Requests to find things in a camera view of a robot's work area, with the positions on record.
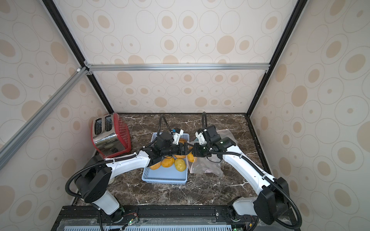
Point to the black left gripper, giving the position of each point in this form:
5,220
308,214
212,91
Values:
181,152

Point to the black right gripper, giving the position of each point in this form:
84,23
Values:
195,149

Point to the clear zipper bag pink strip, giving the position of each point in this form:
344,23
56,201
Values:
204,165

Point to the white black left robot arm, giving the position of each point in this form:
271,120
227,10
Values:
90,184

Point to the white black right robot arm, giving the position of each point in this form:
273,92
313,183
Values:
272,203

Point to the clear zipper bag blue strip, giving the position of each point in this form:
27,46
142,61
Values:
231,134

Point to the light blue plastic basket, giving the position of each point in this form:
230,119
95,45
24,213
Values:
165,175

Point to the red and chrome toaster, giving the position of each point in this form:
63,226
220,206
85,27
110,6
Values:
110,136

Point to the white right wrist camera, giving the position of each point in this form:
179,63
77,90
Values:
200,138

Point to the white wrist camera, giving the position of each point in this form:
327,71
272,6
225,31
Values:
200,138
177,133

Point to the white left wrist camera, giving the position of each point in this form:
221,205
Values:
177,133

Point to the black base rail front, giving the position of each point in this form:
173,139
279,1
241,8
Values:
159,218

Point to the silver aluminium rail back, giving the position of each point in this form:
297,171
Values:
177,67

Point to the silver aluminium rail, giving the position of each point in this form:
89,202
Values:
16,141
177,67

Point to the silver aluminium rail left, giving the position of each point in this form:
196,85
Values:
16,141

